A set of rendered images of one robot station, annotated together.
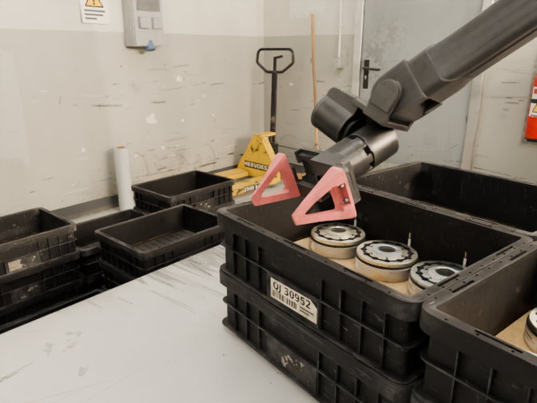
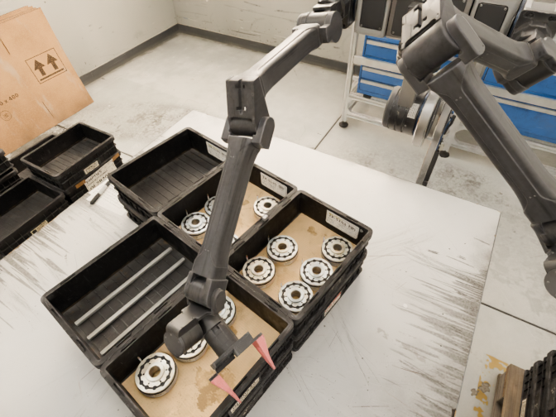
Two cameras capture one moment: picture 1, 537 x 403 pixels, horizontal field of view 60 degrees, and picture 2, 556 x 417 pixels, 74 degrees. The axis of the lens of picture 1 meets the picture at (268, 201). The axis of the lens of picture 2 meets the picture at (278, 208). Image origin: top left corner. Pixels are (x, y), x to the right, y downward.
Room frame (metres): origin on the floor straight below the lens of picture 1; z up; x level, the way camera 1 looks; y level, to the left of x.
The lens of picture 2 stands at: (0.54, 0.25, 1.84)
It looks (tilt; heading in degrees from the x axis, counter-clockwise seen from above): 48 degrees down; 260
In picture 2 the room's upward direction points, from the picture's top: 2 degrees counter-clockwise
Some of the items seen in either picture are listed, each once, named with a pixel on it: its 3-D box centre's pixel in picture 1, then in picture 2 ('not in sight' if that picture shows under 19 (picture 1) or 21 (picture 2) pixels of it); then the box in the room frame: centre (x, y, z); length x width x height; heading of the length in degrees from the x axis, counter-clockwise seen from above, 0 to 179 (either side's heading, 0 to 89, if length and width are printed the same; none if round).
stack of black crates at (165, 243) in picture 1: (169, 281); not in sight; (1.54, 0.37, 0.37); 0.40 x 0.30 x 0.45; 139
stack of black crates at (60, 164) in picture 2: not in sight; (84, 176); (1.38, -1.56, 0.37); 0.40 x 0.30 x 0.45; 49
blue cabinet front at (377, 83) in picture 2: not in sight; (411, 68); (-0.81, -1.93, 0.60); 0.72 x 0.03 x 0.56; 139
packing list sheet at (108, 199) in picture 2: not in sight; (129, 183); (0.98, -1.06, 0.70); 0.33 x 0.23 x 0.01; 49
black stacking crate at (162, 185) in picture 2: not in sight; (177, 176); (0.74, -0.87, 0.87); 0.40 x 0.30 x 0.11; 38
